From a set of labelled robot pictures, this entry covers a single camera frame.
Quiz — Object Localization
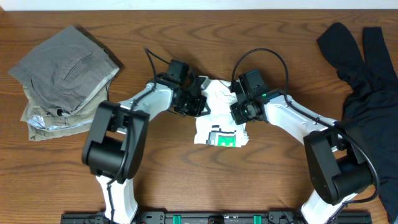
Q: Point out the white t-shirt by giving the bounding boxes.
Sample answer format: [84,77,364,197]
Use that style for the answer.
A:
[194,80,249,147]

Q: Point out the beige folded shorts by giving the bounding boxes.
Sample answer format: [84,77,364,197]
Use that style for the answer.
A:
[21,82,110,141]

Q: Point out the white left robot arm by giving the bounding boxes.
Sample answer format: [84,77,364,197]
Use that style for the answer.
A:
[81,60,210,223]

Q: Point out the grey folded trousers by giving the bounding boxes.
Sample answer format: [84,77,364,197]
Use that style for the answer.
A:
[9,26,119,116]

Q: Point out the black garment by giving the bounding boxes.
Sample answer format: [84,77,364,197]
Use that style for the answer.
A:
[317,22,397,223]

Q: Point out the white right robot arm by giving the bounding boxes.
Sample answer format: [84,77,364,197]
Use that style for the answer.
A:
[230,70,377,223]

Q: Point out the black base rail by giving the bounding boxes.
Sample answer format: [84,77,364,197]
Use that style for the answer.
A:
[60,210,373,224]

